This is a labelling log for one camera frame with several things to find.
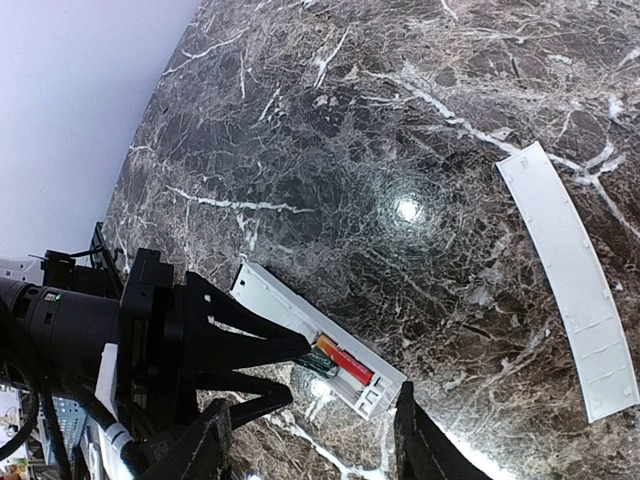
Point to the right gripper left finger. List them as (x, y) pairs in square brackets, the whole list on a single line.
[(200, 451)]

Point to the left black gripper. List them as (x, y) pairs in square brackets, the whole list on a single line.
[(215, 332)]

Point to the green battery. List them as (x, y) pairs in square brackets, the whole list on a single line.
[(319, 363)]

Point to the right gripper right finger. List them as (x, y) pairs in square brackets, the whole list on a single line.
[(423, 451)]

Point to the red battery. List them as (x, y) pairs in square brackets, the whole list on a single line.
[(345, 360)]

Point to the white remote battery cover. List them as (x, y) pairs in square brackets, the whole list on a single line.
[(584, 299)]

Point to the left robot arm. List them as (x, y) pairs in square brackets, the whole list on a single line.
[(63, 343)]

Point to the white remote control body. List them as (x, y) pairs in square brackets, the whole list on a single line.
[(261, 292)]

